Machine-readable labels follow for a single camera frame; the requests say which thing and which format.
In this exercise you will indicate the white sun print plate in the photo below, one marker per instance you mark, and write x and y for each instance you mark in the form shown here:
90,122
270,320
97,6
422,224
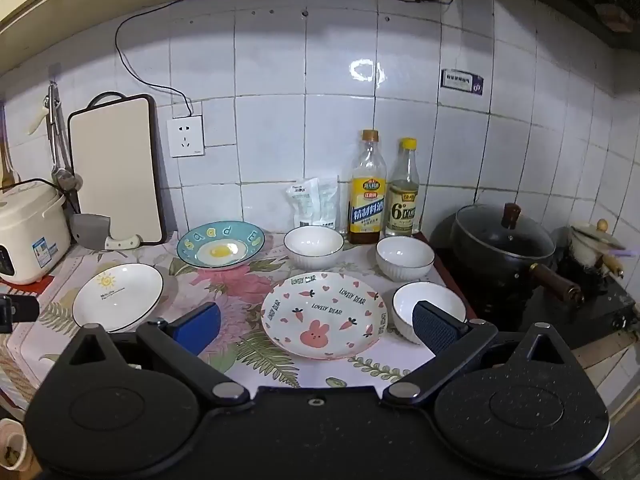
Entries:
117,295

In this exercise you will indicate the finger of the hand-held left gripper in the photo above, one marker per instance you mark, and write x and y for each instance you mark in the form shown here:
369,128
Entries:
22,308

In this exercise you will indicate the floral tablecloth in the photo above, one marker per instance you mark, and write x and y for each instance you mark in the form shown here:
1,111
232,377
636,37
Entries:
235,287

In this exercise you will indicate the wall sticker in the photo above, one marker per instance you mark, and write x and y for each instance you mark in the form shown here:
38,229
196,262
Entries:
462,81

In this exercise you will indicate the white rice cooker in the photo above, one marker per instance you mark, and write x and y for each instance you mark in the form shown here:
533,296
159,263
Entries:
30,225

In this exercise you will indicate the clear vinegar bottle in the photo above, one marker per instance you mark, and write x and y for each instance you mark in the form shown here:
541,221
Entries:
402,210

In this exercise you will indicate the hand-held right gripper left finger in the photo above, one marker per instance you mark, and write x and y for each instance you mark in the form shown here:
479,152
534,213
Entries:
200,327

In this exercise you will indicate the white seasoning packet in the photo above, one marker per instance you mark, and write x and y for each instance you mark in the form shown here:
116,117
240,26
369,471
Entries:
312,205

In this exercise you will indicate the wooden spatula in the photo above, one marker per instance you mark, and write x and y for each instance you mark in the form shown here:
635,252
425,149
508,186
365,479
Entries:
6,165

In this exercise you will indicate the striped patterned cloth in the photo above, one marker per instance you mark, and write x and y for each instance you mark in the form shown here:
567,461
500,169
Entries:
35,287

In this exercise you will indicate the white ribbed bowl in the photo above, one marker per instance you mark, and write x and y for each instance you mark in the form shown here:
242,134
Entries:
405,260
314,245
405,305

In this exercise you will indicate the small white pot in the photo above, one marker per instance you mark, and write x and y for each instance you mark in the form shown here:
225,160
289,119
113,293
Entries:
585,250

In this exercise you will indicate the teal egg print plate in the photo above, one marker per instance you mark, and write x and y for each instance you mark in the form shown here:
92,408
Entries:
220,250

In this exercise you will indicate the white wall socket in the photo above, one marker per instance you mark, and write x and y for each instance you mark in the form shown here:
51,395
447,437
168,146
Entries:
186,136

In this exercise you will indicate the pink rabbit print plate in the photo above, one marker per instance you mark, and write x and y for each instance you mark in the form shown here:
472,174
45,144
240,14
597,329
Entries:
320,320

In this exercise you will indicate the cream cutting board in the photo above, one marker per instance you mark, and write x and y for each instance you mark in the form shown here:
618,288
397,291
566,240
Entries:
115,170

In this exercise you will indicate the glass wok lid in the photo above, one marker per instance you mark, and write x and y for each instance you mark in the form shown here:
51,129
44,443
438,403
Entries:
480,230

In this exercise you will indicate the black wok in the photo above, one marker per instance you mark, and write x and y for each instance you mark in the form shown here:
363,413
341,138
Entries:
500,270

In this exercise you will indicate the brown cooking wine bottle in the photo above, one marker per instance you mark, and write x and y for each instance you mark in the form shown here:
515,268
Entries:
367,200

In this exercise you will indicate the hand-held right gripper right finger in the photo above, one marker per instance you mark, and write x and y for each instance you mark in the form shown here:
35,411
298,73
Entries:
435,332

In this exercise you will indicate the small white cup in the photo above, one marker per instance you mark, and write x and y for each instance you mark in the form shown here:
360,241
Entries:
10,442

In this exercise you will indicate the black gas stove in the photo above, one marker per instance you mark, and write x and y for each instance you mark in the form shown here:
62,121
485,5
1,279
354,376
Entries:
525,315

